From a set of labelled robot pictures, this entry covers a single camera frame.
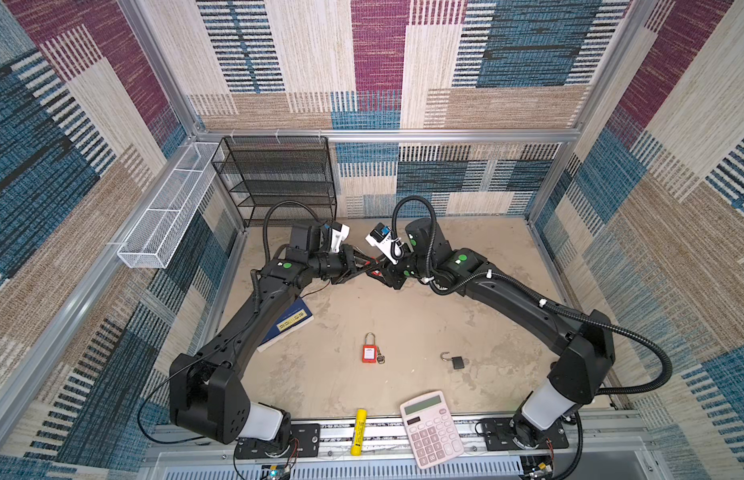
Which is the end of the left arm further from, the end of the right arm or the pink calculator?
the pink calculator

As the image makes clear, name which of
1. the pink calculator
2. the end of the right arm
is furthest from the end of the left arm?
the pink calculator

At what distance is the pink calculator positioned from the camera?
0.73 meters
